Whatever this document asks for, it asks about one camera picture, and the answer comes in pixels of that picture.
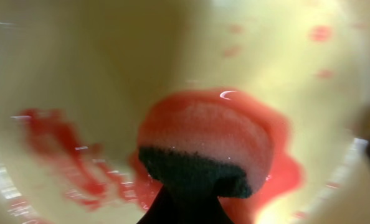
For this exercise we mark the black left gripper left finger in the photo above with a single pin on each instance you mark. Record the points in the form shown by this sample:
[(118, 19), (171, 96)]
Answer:
[(168, 208)]

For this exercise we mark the yellow-green plate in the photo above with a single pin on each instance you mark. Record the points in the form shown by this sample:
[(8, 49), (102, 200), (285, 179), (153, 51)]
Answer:
[(78, 79)]

